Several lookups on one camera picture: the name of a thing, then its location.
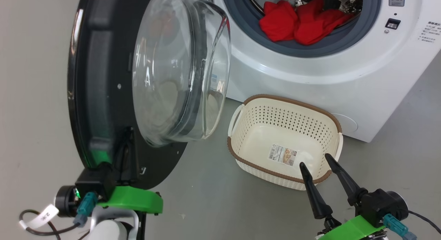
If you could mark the round white filter cover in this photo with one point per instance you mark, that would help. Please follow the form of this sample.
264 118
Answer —
346 124

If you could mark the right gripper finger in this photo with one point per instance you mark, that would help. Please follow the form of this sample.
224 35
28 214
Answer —
315 195
346 183

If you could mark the round black glass washer door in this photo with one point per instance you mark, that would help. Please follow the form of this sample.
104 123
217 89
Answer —
100 95

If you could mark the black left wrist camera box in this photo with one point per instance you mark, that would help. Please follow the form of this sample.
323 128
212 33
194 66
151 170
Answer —
93 185

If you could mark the cream perforated basket brown rim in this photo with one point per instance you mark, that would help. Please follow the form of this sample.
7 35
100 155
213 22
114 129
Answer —
272 124

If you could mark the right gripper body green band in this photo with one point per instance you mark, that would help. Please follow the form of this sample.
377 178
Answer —
351 229

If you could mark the printed product label with barcode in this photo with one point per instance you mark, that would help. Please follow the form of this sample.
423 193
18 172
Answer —
282 155

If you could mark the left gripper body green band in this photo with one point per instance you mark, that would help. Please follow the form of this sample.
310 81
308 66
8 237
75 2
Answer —
134 200

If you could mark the white front-load washing machine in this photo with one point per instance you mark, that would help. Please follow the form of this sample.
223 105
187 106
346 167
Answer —
310 71

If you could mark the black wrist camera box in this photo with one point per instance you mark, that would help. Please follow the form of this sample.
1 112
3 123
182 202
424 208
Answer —
93 185
382 205

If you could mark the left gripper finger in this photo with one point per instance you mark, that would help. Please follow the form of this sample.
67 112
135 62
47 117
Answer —
128 160

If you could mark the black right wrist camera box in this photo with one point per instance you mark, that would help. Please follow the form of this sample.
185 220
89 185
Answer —
382 205

